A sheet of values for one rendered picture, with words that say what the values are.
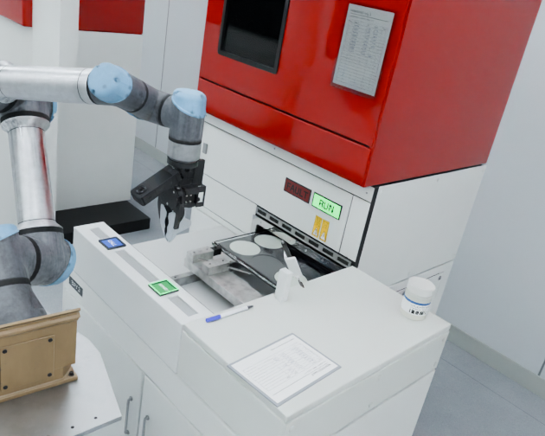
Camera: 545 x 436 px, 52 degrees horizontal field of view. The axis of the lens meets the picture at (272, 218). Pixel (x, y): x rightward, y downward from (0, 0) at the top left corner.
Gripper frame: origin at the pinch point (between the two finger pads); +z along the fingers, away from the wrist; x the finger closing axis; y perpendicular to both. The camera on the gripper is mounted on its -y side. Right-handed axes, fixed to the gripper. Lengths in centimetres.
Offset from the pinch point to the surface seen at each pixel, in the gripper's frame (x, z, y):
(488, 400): -34, 111, 178
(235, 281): 4.1, 22.7, 29.4
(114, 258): 18.7, 14.7, -2.5
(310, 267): -3, 21, 55
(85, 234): 34.0, 14.7, -3.3
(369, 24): -5, -54, 53
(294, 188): 14, 0, 58
